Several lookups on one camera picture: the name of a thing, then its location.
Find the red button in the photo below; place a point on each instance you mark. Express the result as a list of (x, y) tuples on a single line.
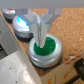
[(8, 14)]

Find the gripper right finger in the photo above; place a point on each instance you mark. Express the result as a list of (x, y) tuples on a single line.
[(45, 23)]

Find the green button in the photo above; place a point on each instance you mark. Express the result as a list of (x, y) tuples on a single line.
[(49, 50)]

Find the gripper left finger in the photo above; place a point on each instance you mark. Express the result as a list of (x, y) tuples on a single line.
[(34, 26)]

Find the blue button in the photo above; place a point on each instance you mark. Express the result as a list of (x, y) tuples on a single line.
[(20, 27)]

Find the wooden drawer box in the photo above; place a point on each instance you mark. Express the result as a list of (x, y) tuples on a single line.
[(68, 30)]

